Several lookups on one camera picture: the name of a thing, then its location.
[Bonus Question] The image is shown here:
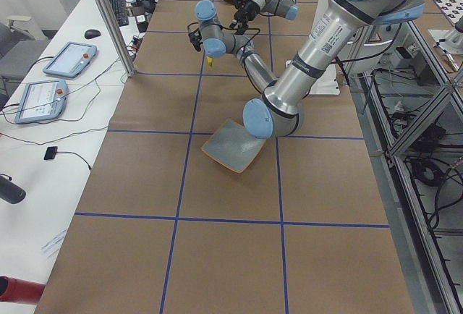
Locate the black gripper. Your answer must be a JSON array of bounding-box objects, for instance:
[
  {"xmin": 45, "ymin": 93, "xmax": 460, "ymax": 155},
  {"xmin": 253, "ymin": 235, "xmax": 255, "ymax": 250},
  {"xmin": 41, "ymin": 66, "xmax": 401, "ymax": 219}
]
[
  {"xmin": 229, "ymin": 0, "xmax": 259, "ymax": 35},
  {"xmin": 187, "ymin": 27, "xmax": 202, "ymax": 51}
]

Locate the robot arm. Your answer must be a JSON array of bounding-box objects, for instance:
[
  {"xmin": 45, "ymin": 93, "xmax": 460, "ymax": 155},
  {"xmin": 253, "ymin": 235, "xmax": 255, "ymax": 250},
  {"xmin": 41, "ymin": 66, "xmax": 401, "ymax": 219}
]
[
  {"xmin": 188, "ymin": 0, "xmax": 425, "ymax": 139},
  {"xmin": 229, "ymin": 0, "xmax": 299, "ymax": 35}
]

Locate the grey square plate orange rim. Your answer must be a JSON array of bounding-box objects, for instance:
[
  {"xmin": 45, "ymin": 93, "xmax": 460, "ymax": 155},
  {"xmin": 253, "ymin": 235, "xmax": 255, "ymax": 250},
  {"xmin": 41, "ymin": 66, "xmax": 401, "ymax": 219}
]
[{"xmin": 201, "ymin": 119, "xmax": 266, "ymax": 173}]

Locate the black keyboard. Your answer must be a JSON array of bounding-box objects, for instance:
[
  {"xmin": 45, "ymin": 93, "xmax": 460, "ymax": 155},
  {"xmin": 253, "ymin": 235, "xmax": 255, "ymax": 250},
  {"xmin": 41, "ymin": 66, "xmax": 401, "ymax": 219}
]
[{"xmin": 109, "ymin": 0, "xmax": 129, "ymax": 27}]

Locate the black computer mouse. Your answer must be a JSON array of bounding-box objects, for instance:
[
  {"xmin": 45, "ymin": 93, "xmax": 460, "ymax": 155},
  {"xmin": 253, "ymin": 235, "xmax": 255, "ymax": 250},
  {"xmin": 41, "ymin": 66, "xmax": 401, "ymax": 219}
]
[{"xmin": 84, "ymin": 29, "xmax": 101, "ymax": 40}]

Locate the upper teach pendant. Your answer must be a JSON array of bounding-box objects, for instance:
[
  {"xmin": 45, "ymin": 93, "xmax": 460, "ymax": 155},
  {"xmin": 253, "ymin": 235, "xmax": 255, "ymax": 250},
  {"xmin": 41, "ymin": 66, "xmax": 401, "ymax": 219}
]
[{"xmin": 43, "ymin": 42, "xmax": 98, "ymax": 78}]

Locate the teach pendant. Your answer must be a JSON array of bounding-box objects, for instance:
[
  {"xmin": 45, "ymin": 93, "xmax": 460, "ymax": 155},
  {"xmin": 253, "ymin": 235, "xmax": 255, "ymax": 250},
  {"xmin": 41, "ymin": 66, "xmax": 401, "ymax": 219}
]
[
  {"xmin": 43, "ymin": 42, "xmax": 98, "ymax": 78},
  {"xmin": 14, "ymin": 79, "xmax": 68, "ymax": 124}
]

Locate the lower teach pendant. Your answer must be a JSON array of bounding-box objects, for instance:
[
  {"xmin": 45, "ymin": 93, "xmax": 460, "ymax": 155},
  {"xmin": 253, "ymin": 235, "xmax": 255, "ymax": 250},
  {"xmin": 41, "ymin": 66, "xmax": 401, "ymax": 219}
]
[{"xmin": 14, "ymin": 79, "xmax": 68, "ymax": 124}]

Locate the small black box device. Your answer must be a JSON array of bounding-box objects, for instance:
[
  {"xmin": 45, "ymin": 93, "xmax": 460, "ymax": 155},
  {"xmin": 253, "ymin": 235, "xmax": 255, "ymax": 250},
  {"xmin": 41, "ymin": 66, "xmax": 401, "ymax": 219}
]
[{"xmin": 43, "ymin": 146, "xmax": 58, "ymax": 161}]

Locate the black cylinder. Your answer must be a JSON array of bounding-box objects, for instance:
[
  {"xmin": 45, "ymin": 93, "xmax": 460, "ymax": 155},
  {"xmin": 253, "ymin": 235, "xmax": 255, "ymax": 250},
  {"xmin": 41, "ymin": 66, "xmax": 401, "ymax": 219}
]
[{"xmin": 0, "ymin": 174, "xmax": 26, "ymax": 204}]

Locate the red cylinder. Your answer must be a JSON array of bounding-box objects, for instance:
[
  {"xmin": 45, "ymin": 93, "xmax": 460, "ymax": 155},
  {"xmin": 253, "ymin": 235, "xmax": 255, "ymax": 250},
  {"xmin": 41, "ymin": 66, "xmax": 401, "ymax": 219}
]
[{"xmin": 1, "ymin": 276, "xmax": 46, "ymax": 305}]

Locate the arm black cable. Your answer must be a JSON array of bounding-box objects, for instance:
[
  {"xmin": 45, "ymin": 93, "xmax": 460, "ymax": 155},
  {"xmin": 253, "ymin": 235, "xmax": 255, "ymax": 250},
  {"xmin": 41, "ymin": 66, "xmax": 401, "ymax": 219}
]
[{"xmin": 187, "ymin": 20, "xmax": 262, "ymax": 65}]

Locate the aluminium frame post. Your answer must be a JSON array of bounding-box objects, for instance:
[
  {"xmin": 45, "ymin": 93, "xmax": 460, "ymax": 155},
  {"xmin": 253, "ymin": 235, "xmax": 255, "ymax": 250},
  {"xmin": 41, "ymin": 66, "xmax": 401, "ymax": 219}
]
[{"xmin": 95, "ymin": 0, "xmax": 135, "ymax": 77}]

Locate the aluminium side frame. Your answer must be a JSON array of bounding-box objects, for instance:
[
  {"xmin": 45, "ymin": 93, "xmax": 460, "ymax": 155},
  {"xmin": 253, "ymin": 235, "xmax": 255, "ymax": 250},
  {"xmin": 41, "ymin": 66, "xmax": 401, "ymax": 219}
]
[{"xmin": 352, "ymin": 14, "xmax": 462, "ymax": 313}]

